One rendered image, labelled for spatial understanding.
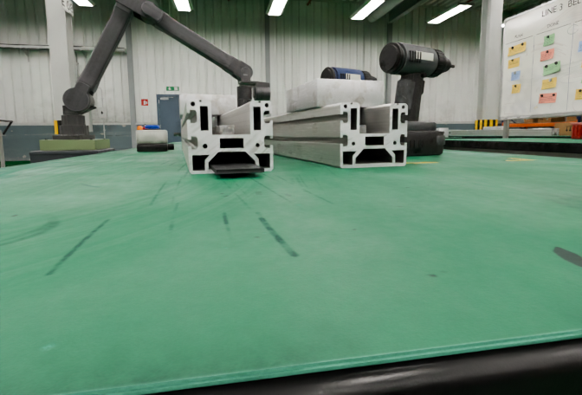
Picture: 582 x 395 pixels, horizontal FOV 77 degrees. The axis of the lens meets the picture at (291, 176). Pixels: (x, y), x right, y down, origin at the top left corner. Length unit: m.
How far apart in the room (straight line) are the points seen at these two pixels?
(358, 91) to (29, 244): 0.47
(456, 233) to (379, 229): 0.03
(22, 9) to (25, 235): 13.67
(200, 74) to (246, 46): 1.74
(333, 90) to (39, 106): 12.89
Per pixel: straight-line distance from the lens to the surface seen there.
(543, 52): 4.08
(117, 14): 1.45
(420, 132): 0.76
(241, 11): 12.77
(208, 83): 12.26
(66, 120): 1.43
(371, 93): 0.58
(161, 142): 1.07
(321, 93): 0.55
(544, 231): 0.20
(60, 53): 7.65
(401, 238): 0.17
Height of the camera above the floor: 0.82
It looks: 7 degrees down
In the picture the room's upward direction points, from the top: 1 degrees counter-clockwise
